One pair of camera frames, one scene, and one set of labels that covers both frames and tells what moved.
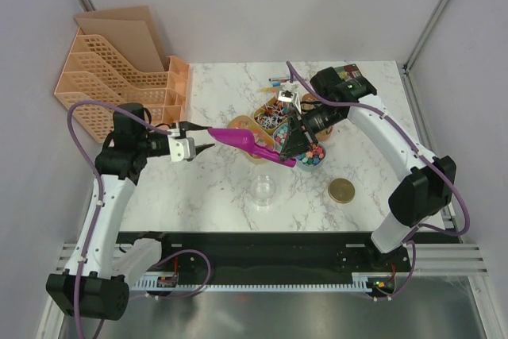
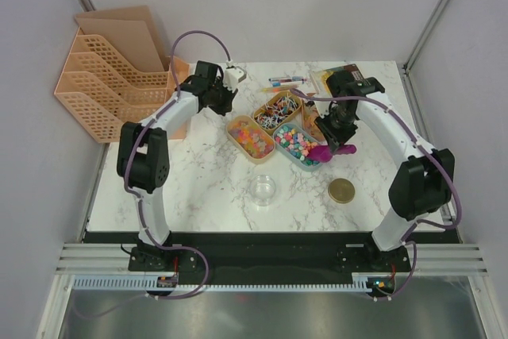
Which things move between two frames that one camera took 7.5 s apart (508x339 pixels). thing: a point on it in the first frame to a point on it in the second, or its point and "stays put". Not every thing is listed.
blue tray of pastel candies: [310, 159] stays put
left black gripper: [187, 126] to [226, 108]
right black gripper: [298, 140] to [340, 136]
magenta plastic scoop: [246, 140] to [322, 153]
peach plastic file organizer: [117, 58] stays put
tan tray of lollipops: [270, 114] stays put
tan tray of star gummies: [260, 137] stays put
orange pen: [269, 90] stays put
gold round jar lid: [341, 190] stays put
